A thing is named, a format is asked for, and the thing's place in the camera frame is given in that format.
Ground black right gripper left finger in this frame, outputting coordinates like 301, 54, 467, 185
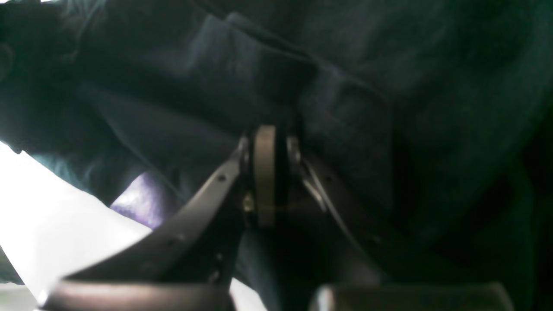
39, 125, 277, 311

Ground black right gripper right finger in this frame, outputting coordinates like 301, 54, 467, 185
286, 136, 514, 311

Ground black T-shirt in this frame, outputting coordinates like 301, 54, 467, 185
1, 0, 552, 311

